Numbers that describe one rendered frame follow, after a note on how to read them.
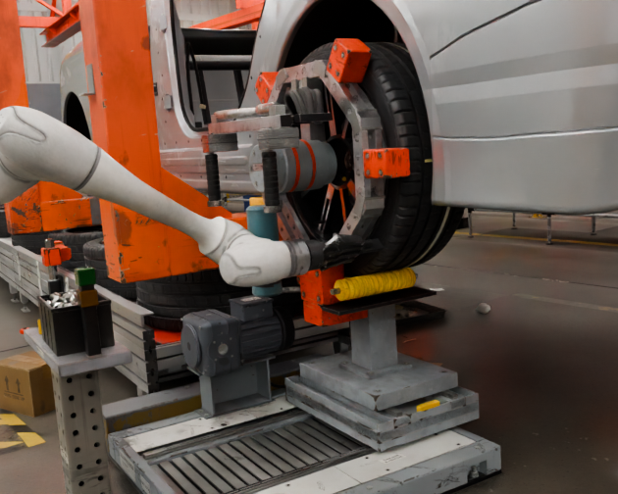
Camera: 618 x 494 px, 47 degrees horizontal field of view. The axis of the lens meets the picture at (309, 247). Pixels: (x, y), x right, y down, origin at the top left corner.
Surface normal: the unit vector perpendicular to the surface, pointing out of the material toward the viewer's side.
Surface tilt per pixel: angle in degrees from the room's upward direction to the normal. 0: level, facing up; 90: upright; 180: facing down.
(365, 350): 90
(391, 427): 90
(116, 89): 90
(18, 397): 90
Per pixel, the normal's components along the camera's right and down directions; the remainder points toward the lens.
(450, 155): -0.85, 0.13
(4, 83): 0.52, 0.09
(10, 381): -0.57, 0.15
